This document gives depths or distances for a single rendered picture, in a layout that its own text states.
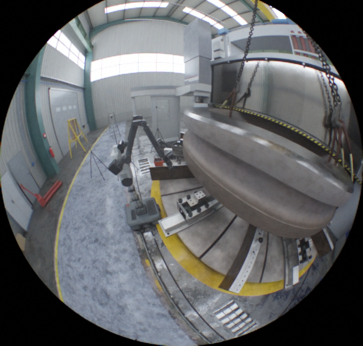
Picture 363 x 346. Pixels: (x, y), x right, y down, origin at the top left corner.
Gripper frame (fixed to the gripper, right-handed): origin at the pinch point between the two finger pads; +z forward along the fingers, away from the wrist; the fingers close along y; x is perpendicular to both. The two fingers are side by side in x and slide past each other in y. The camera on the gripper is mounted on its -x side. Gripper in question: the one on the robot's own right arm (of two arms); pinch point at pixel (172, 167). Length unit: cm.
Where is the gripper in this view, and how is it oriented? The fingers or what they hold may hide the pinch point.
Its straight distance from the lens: 128.7
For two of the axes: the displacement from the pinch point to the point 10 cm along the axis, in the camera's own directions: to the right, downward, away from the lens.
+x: -7.9, 6.1, -0.1
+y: -4.0, -5.1, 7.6
